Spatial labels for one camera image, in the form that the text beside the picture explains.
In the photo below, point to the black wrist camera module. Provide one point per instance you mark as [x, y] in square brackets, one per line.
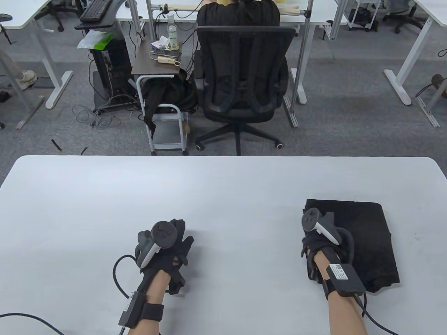
[150, 312]
[344, 279]

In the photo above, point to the grey white hand controller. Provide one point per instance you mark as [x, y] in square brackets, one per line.
[162, 233]
[310, 220]

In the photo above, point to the person's right forearm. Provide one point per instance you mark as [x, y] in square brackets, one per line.
[345, 317]

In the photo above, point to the black computer mouse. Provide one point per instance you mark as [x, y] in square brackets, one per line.
[5, 17]

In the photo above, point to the black swivel chair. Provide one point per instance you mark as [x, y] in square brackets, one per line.
[52, 10]
[407, 17]

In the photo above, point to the black computer tower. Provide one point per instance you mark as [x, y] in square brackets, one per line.
[117, 62]

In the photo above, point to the black phone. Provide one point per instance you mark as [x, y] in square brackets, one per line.
[171, 53]

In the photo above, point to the person's left hand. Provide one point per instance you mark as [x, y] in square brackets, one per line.
[181, 249]

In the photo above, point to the beige power strip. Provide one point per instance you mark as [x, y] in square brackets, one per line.
[166, 60]

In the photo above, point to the black keyboard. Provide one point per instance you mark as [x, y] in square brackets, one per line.
[95, 10]

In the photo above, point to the black mesh office chair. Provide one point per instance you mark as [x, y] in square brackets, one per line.
[244, 69]

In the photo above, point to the white cart with brown top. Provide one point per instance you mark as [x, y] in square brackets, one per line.
[146, 62]

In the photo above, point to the person's right hand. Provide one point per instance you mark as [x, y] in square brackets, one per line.
[314, 244]

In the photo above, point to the white office desk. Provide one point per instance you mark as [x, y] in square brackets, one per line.
[290, 20]
[419, 42]
[28, 14]

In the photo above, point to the black bag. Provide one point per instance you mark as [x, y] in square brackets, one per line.
[363, 17]

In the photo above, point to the purple white small box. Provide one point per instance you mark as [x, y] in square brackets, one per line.
[159, 44]

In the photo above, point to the black keyboard tray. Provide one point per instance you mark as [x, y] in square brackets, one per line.
[104, 23]

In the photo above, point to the aluminium floor rail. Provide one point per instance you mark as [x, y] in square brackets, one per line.
[427, 111]

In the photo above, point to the black draped jacket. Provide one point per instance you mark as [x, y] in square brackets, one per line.
[167, 92]

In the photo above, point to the black trousers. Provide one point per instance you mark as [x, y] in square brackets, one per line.
[370, 237]

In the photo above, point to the clear plastic bottle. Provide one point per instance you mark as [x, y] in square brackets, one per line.
[172, 35]

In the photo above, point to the aluminium frame post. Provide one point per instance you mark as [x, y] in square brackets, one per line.
[303, 52]
[134, 17]
[150, 21]

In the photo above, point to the green white plastic bag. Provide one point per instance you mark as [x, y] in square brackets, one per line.
[94, 40]

